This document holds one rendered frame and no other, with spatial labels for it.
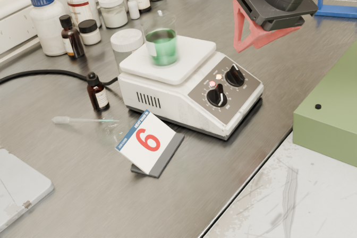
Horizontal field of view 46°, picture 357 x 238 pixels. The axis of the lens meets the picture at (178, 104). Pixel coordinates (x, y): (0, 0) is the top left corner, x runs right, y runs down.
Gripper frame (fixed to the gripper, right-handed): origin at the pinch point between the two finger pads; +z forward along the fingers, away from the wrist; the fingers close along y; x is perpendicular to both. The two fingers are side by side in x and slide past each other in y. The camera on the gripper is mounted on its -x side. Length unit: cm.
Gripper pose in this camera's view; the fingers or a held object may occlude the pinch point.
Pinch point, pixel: (247, 43)
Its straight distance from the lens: 62.6
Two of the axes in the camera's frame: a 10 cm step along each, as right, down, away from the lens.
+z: -3.1, 5.7, 7.6
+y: -8.4, 2.1, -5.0
